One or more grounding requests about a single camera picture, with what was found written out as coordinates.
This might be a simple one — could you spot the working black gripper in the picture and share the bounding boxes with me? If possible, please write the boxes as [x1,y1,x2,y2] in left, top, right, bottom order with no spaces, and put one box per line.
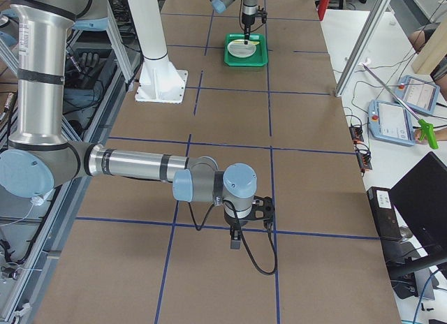
[242,13,256,45]

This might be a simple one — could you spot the yellow plastic spoon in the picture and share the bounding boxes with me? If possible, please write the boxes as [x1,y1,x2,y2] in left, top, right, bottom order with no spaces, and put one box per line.
[231,39,259,45]

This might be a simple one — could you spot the working silver robot arm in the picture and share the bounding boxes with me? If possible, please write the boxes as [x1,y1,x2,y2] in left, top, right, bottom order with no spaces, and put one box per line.
[209,0,266,249]

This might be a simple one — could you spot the white round plate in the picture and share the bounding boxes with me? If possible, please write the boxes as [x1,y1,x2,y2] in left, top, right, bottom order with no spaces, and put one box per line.
[226,41,256,59]

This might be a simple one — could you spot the green plastic tray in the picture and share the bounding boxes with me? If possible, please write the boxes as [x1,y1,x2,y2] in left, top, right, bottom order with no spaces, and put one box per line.
[224,34,268,67]

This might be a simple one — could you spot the red cylinder tube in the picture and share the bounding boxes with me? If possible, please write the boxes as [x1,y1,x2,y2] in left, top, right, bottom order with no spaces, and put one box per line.
[317,0,330,21]

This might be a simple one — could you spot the orange black adapter upper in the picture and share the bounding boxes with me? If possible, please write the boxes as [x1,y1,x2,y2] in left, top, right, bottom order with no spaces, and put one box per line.
[349,125,364,143]

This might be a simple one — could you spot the orange black adapter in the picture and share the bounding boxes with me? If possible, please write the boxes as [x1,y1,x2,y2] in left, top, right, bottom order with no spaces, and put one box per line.
[349,125,364,143]
[356,149,372,173]

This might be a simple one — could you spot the black box device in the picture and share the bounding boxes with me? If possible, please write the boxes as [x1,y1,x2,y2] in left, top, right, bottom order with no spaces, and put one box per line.
[367,186,402,242]

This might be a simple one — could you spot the orange black adapter lower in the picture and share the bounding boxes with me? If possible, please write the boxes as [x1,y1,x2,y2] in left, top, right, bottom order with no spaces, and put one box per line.
[356,149,372,173]

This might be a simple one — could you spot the near blue teach pendant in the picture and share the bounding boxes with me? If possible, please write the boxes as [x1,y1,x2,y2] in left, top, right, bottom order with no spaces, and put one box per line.
[368,100,416,146]

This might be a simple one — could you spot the blue teach pendant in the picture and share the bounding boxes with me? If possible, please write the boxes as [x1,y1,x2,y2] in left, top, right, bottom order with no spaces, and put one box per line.
[395,75,440,115]
[368,100,416,146]

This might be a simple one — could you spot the seated person black shirt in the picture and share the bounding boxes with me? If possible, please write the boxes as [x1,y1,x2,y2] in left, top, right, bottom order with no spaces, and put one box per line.
[409,18,446,89]

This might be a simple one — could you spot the far blue teach pendant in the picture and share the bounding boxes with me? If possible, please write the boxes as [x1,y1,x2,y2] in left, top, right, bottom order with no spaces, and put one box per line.
[395,75,440,115]

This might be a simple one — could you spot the black computer monitor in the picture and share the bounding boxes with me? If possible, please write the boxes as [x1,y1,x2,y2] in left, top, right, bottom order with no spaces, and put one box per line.
[390,152,446,252]

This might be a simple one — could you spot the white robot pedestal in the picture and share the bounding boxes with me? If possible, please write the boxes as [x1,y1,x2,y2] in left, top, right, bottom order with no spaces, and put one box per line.
[127,0,188,104]

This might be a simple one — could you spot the aluminium frame post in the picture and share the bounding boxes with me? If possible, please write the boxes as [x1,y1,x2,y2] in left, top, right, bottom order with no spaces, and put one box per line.
[335,0,391,97]

